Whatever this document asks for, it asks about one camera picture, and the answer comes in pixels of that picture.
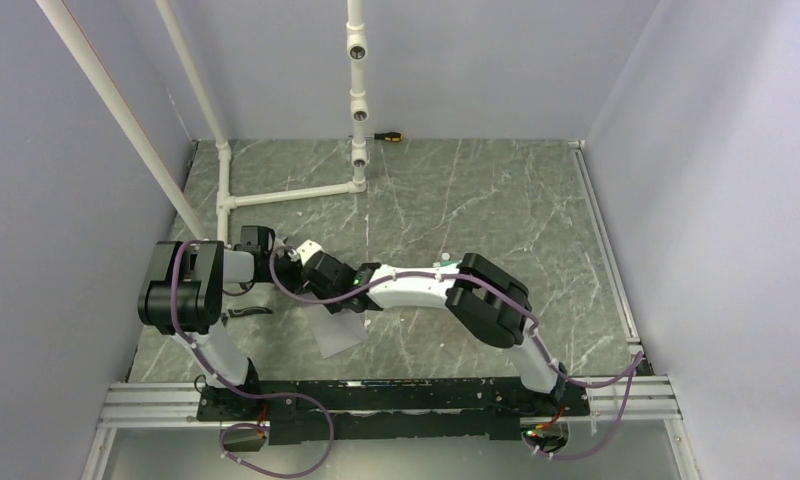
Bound grey envelope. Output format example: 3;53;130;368
303;305;369;359

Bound green white glue stick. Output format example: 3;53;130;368
433;259;460;268

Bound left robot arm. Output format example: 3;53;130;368
137;226;280;420

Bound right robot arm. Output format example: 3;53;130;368
297;247;566;415

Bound black pliers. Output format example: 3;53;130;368
222;306;273;322

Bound yellow black screwdriver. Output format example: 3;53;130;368
348;132;403;145

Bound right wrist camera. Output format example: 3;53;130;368
288;240;323;266

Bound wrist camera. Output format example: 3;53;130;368
288;240;323;266
238;225;276;256

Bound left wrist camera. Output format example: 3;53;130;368
238;225;276;256

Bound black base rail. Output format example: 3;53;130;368
196;377;590;445

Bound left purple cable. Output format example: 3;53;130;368
171;239;338;480

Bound white pvc pipe frame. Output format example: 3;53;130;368
39;1;375;241

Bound aluminium table edge rail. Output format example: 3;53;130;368
86;139;700;479

